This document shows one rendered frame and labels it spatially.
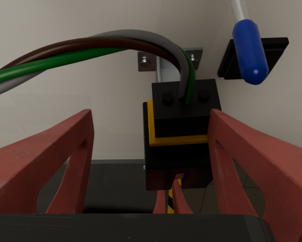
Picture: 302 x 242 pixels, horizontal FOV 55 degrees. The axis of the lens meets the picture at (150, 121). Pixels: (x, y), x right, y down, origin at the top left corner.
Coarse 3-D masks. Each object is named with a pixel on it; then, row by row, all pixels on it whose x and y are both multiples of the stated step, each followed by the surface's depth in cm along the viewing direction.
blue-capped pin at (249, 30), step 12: (240, 0) 9; (240, 12) 9; (240, 24) 9; (252, 24) 9; (240, 36) 9; (252, 36) 9; (240, 48) 9; (252, 48) 8; (240, 60) 9; (252, 60) 8; (264, 60) 8; (252, 72) 8; (264, 72) 8; (252, 84) 9
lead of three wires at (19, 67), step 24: (48, 48) 8; (72, 48) 8; (96, 48) 8; (120, 48) 9; (144, 48) 9; (168, 48) 10; (0, 72) 7; (24, 72) 8; (192, 72) 11; (192, 96) 13
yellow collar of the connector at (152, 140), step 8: (152, 104) 15; (152, 112) 15; (152, 120) 15; (152, 128) 15; (152, 136) 14; (176, 136) 14; (184, 136) 14; (192, 136) 14; (200, 136) 14; (152, 144) 14; (160, 144) 14; (168, 144) 14; (176, 144) 14; (184, 144) 14
